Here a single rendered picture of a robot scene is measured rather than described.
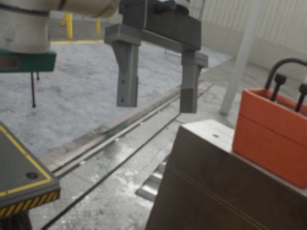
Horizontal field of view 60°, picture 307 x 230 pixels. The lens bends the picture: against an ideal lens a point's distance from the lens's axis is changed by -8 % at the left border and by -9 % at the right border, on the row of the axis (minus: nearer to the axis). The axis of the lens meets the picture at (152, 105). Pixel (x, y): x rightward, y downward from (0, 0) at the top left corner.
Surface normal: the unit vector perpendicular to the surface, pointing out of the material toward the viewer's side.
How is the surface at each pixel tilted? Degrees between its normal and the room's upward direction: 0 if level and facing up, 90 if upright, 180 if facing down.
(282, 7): 90
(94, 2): 113
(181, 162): 90
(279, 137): 97
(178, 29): 66
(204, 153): 90
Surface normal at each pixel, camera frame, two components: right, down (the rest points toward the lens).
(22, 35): 0.48, 0.02
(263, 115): -0.68, 0.18
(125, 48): 0.73, 0.00
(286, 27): -0.35, 0.21
